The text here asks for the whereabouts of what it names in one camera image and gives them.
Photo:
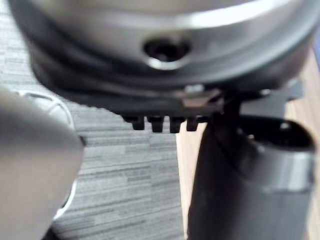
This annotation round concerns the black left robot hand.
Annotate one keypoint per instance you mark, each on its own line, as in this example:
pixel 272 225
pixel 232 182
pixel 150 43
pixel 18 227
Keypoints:
pixel 225 175

